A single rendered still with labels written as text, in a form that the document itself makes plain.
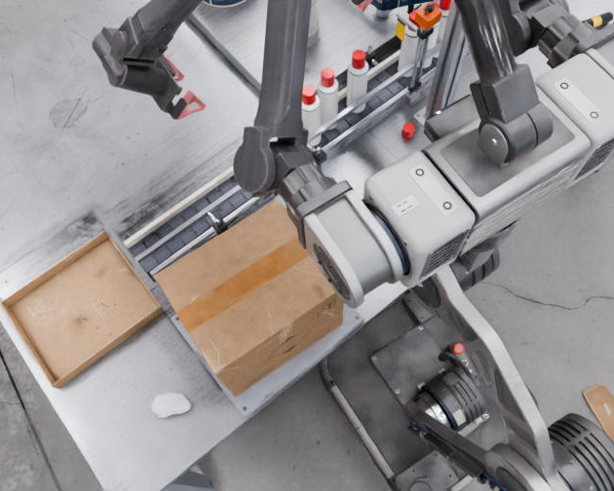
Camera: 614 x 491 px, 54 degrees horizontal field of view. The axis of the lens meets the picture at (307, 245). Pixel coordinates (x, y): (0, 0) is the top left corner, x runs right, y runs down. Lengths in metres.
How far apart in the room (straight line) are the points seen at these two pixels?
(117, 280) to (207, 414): 0.41
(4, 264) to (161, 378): 0.52
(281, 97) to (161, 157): 0.86
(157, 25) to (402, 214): 0.58
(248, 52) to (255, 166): 0.95
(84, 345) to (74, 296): 0.13
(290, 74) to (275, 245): 0.43
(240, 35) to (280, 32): 0.95
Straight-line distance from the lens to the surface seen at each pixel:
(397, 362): 2.04
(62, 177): 1.79
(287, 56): 0.91
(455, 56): 1.52
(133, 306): 1.56
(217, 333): 1.19
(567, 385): 2.43
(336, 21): 1.88
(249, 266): 1.22
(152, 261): 1.53
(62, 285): 1.64
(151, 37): 1.17
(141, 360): 1.52
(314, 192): 0.86
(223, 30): 1.89
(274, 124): 0.91
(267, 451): 2.27
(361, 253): 0.81
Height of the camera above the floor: 2.25
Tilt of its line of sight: 67 degrees down
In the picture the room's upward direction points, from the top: 6 degrees counter-clockwise
